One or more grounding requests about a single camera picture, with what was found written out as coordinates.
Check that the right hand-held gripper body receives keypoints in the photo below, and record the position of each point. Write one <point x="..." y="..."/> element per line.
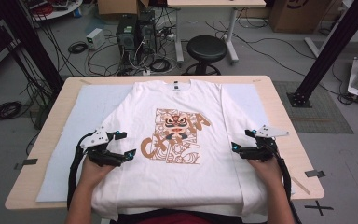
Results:
<point x="265" y="149"/>

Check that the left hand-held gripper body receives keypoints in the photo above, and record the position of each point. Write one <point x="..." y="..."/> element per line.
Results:
<point x="98" y="138"/>

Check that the white printed t-shirt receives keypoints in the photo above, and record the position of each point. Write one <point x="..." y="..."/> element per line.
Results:
<point x="180" y="180"/>

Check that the person's right hand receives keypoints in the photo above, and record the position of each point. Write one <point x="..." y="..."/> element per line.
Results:
<point x="268" y="174"/>

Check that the person's left hand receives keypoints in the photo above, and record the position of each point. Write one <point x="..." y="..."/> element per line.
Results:
<point x="93" y="175"/>

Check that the light blue foam mat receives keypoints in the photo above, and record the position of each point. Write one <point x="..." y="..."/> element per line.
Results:
<point x="84" y="124"/>

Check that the black tape strip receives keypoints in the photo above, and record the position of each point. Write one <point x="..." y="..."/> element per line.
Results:
<point x="29" y="161"/>
<point x="314" y="173"/>

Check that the grey floor mat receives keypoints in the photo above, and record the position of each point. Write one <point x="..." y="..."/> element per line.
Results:
<point x="317" y="105"/>

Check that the white power strip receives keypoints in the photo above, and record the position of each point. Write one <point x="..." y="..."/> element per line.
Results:
<point x="146" y="72"/>

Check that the person's black and red clothing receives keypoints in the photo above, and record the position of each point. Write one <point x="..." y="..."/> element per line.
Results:
<point x="180" y="220"/>

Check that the black round stool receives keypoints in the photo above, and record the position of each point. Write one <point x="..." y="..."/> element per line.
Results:
<point x="206" y="48"/>

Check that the white power supply box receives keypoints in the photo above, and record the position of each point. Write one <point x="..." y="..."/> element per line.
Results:
<point x="94" y="38"/>

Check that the large cardboard box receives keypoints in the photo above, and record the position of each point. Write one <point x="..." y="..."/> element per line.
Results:
<point x="298" y="15"/>

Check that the open cardboard box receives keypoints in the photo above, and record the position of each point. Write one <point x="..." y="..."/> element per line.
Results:
<point x="116" y="6"/>

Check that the round white table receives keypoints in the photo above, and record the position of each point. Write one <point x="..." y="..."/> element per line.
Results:
<point x="60" y="12"/>

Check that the white desk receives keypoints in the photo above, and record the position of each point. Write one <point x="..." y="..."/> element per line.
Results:
<point x="214" y="2"/>

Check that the black aluminium post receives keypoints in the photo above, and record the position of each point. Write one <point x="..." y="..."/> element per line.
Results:
<point x="332" y="46"/>
<point x="34" y="46"/>

